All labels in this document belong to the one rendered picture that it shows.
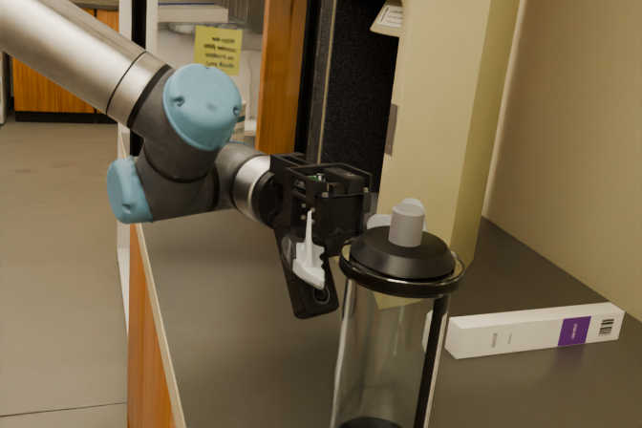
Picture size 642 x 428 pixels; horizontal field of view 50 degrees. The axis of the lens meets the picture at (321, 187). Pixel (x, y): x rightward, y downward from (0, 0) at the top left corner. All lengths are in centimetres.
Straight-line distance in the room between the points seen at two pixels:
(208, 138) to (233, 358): 31
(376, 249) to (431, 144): 40
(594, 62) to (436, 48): 42
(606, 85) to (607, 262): 29
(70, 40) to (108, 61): 4
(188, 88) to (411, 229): 24
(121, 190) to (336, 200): 24
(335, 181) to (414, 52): 29
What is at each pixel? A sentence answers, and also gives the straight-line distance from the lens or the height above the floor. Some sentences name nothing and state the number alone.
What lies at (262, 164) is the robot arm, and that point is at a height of 118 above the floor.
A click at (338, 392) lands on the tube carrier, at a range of 64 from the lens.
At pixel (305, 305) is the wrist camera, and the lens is 71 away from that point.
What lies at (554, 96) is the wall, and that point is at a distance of 134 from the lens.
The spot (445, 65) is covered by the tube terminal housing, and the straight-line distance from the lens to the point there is 93.
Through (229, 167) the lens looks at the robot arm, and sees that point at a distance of 79.
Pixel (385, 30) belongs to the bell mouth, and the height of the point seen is 132.
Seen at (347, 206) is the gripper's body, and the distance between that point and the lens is 67.
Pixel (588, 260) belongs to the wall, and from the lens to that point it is 127.
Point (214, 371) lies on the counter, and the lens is 83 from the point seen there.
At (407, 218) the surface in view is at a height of 121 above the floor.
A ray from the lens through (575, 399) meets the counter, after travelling 90.
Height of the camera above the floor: 139
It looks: 17 degrees down
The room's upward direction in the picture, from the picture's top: 6 degrees clockwise
